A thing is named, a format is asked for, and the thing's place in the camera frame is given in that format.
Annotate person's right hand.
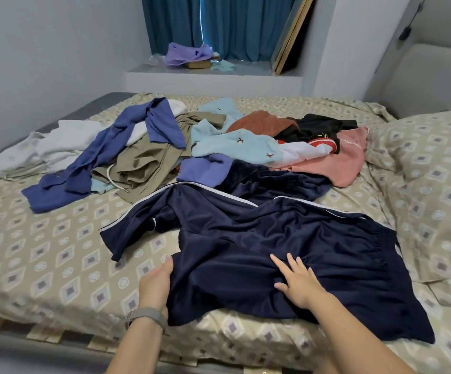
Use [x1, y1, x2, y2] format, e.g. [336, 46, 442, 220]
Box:
[270, 252, 328, 311]

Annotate person's left hand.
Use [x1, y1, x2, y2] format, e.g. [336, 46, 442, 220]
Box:
[138, 255, 177, 316]

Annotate navy striped track pants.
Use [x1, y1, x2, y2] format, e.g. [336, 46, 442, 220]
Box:
[99, 181, 437, 345]

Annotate navy velvet garment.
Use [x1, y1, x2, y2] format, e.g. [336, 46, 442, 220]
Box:
[218, 159, 333, 206]

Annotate bed with patterned beige sheet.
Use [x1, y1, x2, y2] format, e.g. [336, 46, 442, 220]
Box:
[0, 0, 451, 374]

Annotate light blue fleece pajama pants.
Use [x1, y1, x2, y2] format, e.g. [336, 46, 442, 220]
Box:
[91, 177, 118, 194]

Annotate olive green trousers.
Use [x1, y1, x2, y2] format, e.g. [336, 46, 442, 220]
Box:
[91, 111, 228, 204]

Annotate pink shirt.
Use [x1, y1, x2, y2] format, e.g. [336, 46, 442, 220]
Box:
[284, 125, 369, 189]

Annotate light blue fleece garment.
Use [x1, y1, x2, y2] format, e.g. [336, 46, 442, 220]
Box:
[190, 97, 337, 168]

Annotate black garment yellow print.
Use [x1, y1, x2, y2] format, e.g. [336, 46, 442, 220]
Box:
[274, 113, 359, 153]

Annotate rust brown garment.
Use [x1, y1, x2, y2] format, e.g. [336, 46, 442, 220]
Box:
[227, 110, 298, 139]

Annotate white red-striped zip jacket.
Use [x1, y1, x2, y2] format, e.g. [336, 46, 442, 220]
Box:
[0, 99, 189, 180]

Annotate person's right forearm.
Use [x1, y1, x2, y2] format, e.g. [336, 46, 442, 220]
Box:
[307, 292, 417, 374]

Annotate person's left forearm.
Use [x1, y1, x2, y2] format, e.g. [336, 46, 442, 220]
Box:
[104, 319, 166, 374]

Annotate grey band wristwatch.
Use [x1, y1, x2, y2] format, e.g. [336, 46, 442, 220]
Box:
[125, 306, 169, 333]

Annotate patterned beige pillow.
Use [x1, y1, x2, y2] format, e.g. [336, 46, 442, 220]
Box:
[366, 109, 451, 285]

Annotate teal small item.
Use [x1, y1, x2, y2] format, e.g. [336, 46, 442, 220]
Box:
[210, 58, 236, 72]

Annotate purple cloth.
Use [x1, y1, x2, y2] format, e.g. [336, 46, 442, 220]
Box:
[165, 42, 214, 69]

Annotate leaning wooden picture frames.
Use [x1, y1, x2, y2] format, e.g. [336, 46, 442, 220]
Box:
[270, 0, 317, 76]

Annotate grey upholstered headboard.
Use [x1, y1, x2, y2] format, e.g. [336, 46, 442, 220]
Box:
[364, 0, 451, 120]

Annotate blue curtain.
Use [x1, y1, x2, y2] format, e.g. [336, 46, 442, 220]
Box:
[141, 0, 300, 63]

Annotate black cable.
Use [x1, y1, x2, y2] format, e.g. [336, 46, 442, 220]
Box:
[397, 0, 425, 42]

